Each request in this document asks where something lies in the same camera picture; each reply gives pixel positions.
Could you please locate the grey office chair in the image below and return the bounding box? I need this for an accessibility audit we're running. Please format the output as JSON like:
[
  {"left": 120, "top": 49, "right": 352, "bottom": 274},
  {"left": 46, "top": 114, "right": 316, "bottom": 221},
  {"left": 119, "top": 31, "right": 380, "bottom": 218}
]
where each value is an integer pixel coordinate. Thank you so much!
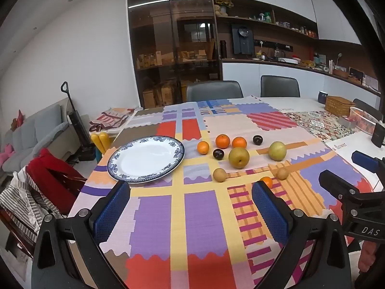
[
  {"left": 353, "top": 98, "right": 384, "bottom": 121},
  {"left": 260, "top": 75, "right": 301, "bottom": 98},
  {"left": 186, "top": 81, "right": 244, "bottom": 102}
]

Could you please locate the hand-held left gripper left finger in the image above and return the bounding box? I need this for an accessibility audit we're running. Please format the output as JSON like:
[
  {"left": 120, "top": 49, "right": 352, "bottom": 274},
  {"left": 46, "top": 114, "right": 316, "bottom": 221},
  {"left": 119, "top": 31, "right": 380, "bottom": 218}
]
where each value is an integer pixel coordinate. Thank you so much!
[{"left": 31, "top": 181, "right": 131, "bottom": 289}]

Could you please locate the red striped cloth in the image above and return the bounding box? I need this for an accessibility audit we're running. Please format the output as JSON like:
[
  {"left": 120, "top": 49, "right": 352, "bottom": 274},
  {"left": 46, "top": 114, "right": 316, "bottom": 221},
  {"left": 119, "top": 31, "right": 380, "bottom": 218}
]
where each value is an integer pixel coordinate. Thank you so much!
[{"left": 90, "top": 107, "right": 136, "bottom": 131}]

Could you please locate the colourful patchwork tablecloth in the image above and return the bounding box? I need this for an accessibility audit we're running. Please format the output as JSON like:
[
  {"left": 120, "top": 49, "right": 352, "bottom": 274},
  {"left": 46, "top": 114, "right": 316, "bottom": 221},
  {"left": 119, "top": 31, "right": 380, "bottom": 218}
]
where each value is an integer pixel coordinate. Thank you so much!
[{"left": 68, "top": 98, "right": 375, "bottom": 289}]

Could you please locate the red jacket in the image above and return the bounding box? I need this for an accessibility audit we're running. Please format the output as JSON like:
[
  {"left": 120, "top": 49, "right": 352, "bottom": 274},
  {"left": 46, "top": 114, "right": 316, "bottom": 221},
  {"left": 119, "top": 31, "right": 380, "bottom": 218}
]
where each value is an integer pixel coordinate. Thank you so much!
[{"left": 26, "top": 148, "right": 88, "bottom": 214}]

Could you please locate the grey sofa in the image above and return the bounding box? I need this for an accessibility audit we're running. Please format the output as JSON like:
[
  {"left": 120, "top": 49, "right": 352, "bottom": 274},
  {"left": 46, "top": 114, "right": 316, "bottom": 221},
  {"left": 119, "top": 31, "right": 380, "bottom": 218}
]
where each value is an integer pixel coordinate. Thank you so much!
[{"left": 0, "top": 102, "right": 76, "bottom": 175}]

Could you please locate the grey striped cloth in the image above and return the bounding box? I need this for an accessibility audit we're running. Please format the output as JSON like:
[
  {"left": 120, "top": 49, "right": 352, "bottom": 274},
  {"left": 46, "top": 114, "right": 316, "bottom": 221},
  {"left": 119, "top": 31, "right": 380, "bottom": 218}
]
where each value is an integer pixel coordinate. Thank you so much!
[{"left": 0, "top": 169, "right": 65, "bottom": 241}]

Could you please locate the white printed cloth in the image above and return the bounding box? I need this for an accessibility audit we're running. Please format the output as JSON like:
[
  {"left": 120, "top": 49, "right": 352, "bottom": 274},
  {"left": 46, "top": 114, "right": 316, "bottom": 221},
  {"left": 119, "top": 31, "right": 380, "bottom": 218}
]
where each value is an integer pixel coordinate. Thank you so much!
[{"left": 325, "top": 132, "right": 385, "bottom": 193}]

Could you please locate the mosaic patterned cloth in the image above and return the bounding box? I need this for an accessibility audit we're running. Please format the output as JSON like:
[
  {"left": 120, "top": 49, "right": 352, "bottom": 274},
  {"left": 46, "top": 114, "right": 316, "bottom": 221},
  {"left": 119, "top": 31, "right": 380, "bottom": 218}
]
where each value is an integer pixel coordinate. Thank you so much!
[{"left": 284, "top": 110, "right": 360, "bottom": 142}]

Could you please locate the green pear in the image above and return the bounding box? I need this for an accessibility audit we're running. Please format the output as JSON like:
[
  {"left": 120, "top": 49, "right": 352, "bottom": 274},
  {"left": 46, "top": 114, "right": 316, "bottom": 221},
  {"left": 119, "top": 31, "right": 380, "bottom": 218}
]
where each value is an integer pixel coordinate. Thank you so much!
[{"left": 269, "top": 141, "right": 287, "bottom": 161}]

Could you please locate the wicker basket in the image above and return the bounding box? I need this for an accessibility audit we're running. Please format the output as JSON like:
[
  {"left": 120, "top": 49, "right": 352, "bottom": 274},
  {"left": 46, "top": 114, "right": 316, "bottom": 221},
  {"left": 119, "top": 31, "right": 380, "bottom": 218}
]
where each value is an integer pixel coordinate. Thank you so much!
[{"left": 325, "top": 96, "right": 356, "bottom": 116}]

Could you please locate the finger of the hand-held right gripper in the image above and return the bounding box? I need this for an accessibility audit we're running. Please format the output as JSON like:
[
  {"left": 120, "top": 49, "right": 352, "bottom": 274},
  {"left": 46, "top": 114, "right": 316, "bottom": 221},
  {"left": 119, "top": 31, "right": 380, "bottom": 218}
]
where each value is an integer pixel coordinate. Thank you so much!
[
  {"left": 351, "top": 150, "right": 385, "bottom": 176},
  {"left": 319, "top": 170, "right": 385, "bottom": 217}
]

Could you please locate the yellow-brown pear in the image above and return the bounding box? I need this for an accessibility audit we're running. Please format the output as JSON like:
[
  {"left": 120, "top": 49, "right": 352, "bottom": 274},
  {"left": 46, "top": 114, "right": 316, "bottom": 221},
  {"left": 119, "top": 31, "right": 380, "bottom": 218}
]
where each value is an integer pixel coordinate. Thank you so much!
[{"left": 228, "top": 146, "right": 250, "bottom": 169}]

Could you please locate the pink plush toy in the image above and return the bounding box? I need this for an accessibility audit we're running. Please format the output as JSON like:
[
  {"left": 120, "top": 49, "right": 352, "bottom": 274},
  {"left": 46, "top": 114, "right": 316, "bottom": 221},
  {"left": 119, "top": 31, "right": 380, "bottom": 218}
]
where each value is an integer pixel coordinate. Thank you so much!
[{"left": 0, "top": 144, "right": 15, "bottom": 164}]

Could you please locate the dark hanging shirt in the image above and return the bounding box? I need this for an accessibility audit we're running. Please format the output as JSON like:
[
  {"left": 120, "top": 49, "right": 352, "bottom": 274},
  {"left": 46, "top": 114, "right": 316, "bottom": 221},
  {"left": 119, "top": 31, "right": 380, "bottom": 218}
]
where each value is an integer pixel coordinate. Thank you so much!
[{"left": 231, "top": 23, "right": 255, "bottom": 55}]

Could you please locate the person's right hand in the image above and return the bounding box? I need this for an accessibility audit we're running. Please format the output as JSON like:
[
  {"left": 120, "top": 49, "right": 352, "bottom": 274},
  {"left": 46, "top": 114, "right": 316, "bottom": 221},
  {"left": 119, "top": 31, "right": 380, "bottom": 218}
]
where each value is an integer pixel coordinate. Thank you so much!
[{"left": 358, "top": 241, "right": 385, "bottom": 274}]

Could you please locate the red plush toy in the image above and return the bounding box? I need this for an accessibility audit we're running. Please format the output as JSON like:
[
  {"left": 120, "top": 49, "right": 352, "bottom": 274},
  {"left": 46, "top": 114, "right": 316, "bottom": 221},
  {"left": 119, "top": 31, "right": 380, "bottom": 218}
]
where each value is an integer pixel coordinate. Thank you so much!
[{"left": 10, "top": 110, "right": 26, "bottom": 131}]

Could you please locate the white base cabinet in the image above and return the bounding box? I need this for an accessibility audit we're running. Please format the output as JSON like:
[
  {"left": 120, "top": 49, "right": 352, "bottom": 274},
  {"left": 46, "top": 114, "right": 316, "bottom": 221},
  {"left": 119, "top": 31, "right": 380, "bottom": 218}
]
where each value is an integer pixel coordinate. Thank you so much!
[{"left": 222, "top": 62, "right": 382, "bottom": 103}]

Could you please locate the pink plastic basket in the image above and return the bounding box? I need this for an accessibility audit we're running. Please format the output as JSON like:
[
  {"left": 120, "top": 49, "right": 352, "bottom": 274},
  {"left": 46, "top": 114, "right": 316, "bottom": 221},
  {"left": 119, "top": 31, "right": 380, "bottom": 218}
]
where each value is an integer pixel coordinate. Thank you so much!
[{"left": 350, "top": 106, "right": 379, "bottom": 134}]

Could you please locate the black box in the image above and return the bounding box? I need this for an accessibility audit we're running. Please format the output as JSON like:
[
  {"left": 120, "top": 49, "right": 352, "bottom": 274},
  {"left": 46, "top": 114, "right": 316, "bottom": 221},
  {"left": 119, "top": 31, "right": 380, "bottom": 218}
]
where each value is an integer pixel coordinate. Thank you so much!
[{"left": 371, "top": 122, "right": 385, "bottom": 148}]

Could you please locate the yellow plastic chair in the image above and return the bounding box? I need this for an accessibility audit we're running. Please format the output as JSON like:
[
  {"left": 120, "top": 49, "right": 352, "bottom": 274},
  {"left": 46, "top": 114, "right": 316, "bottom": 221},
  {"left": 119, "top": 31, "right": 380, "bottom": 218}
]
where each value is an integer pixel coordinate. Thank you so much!
[{"left": 91, "top": 132, "right": 109, "bottom": 154}]

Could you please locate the blue rimmed white plate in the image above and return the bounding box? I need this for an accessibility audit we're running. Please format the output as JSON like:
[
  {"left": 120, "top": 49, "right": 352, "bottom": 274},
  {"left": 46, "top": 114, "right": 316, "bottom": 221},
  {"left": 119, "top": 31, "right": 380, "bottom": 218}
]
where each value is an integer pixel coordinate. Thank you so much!
[{"left": 107, "top": 136, "right": 185, "bottom": 184}]

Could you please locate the dark glass cabinet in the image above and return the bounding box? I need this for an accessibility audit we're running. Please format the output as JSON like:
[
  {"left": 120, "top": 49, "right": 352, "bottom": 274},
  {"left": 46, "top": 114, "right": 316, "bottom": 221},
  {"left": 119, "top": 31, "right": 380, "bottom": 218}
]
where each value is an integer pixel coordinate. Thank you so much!
[{"left": 126, "top": 0, "right": 223, "bottom": 109}]

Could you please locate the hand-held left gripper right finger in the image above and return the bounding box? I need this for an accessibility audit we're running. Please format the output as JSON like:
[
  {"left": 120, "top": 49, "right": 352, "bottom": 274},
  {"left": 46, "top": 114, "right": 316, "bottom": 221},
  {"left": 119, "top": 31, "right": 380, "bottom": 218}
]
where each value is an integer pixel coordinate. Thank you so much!
[{"left": 252, "top": 181, "right": 352, "bottom": 289}]

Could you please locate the black upright vacuum cleaner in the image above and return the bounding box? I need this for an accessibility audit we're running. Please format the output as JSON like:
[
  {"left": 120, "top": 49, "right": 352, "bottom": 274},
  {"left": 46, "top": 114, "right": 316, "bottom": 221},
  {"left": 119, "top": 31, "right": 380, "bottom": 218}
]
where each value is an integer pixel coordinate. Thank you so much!
[{"left": 61, "top": 81, "right": 97, "bottom": 161}]

